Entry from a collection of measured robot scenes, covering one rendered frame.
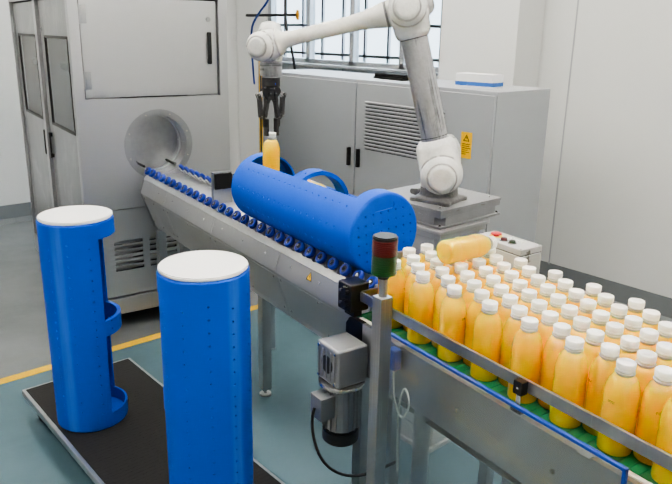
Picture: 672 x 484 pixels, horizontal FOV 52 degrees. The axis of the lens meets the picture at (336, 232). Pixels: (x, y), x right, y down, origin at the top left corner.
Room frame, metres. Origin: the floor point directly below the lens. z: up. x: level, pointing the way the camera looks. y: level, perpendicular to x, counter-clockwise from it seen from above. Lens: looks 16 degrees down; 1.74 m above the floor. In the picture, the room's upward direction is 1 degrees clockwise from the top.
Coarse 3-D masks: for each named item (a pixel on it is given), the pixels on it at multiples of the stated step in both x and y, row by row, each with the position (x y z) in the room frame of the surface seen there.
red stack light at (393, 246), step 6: (372, 240) 1.60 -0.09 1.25; (396, 240) 1.60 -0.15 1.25; (372, 246) 1.60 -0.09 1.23; (378, 246) 1.58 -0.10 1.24; (384, 246) 1.58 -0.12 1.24; (390, 246) 1.58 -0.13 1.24; (396, 246) 1.59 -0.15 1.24; (372, 252) 1.60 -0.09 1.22; (378, 252) 1.58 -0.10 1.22; (384, 252) 1.58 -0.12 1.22; (390, 252) 1.58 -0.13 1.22; (396, 252) 1.59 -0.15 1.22
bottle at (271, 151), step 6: (270, 138) 2.79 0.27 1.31; (264, 144) 2.79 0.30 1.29; (270, 144) 2.78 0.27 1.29; (276, 144) 2.79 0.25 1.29; (264, 150) 2.78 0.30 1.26; (270, 150) 2.77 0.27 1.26; (276, 150) 2.78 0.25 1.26; (264, 156) 2.79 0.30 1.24; (270, 156) 2.77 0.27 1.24; (276, 156) 2.78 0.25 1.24; (264, 162) 2.79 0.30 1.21; (270, 162) 2.77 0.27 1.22; (276, 162) 2.78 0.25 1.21; (276, 168) 2.79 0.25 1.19
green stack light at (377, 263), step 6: (372, 258) 1.60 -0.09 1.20; (378, 258) 1.58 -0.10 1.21; (384, 258) 1.58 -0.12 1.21; (390, 258) 1.58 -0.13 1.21; (396, 258) 1.59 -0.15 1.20; (372, 264) 1.60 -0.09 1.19; (378, 264) 1.58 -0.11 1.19; (384, 264) 1.58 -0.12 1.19; (390, 264) 1.58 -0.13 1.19; (396, 264) 1.60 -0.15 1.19; (372, 270) 1.60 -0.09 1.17; (378, 270) 1.58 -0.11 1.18; (384, 270) 1.58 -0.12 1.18; (390, 270) 1.58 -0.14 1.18; (396, 270) 1.60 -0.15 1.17; (378, 276) 1.58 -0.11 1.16; (384, 276) 1.58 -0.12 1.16; (390, 276) 1.58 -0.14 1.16
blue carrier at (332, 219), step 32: (256, 160) 2.88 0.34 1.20; (256, 192) 2.64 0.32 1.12; (288, 192) 2.46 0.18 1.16; (320, 192) 2.33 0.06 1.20; (384, 192) 2.19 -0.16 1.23; (288, 224) 2.44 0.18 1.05; (320, 224) 2.25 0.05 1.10; (352, 224) 2.11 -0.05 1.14; (384, 224) 2.18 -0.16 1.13; (416, 224) 2.26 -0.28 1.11; (352, 256) 2.11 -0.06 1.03
